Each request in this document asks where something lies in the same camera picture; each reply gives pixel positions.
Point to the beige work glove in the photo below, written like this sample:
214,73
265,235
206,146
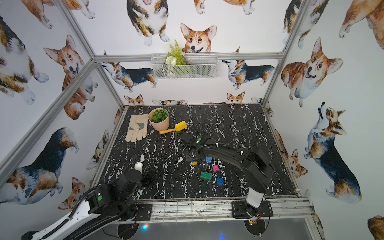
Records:
138,128

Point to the aluminium front rail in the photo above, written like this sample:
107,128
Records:
220,210

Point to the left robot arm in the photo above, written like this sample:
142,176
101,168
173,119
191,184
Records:
99,207

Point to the white wire basket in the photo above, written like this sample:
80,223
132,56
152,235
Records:
188,66

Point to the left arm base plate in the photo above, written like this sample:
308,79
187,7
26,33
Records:
141,212

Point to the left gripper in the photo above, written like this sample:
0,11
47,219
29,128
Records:
147,175

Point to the yellow toy shovel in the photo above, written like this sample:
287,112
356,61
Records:
178,127

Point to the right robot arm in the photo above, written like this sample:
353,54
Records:
255,165

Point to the pink pot with green plant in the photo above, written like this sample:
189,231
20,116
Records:
159,119

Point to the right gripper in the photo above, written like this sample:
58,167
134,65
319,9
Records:
187,157

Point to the dark blue small lego brick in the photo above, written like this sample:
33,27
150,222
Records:
220,181

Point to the green long lego brick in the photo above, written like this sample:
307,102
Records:
206,176

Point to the green fern with white flower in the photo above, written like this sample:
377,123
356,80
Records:
175,61

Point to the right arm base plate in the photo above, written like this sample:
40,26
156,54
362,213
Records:
243,210

